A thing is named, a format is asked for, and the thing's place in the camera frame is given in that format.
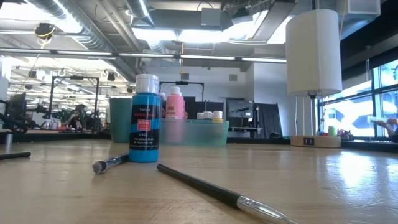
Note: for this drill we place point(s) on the black metal gantry frame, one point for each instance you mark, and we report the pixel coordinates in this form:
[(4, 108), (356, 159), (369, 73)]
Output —
[(76, 77)]

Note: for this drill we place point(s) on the cerulean blue paint bottle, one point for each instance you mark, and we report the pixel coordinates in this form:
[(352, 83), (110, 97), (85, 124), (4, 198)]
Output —
[(145, 130)]

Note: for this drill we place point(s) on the black computer monitor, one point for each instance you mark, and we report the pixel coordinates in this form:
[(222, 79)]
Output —
[(17, 107)]

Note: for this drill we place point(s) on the small pink object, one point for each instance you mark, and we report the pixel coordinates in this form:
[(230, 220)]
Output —
[(344, 134)]

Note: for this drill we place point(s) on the teal translucent plastic bin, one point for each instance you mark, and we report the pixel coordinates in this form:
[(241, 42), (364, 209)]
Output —
[(199, 133)]

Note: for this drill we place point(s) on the long ceiling light bar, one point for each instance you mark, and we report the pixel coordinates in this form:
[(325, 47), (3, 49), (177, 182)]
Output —
[(192, 57)]

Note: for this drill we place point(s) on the black monitor screen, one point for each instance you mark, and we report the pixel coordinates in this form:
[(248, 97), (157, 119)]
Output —
[(239, 109)]

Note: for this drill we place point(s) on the window with black frame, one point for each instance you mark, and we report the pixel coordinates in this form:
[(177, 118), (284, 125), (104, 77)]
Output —
[(348, 118)]

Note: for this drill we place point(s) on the black aluminium table frame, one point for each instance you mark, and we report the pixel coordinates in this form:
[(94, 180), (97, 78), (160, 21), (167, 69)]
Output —
[(357, 145)]

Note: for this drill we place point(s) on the large pink paint bottle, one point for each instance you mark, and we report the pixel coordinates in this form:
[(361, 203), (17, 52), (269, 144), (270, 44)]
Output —
[(175, 107)]

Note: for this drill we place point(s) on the small green container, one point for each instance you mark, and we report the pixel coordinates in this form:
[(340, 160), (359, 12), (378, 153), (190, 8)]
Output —
[(332, 130)]

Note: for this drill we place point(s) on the black office partition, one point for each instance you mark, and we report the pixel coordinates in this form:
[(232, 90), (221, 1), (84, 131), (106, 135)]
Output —
[(205, 107)]

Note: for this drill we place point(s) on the teal plastic cup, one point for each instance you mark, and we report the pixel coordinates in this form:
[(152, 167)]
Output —
[(119, 121)]

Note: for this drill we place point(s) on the yellow black ceiling fixture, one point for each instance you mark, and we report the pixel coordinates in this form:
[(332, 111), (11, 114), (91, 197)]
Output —
[(45, 30)]

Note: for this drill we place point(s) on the silver metal post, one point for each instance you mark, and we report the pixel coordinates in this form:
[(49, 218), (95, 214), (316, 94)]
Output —
[(9, 141)]

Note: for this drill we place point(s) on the grey ceiling box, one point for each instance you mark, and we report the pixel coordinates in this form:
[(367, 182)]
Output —
[(211, 16)]

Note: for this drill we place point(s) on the white shade table lamp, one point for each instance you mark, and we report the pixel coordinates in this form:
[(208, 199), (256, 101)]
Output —
[(312, 53)]

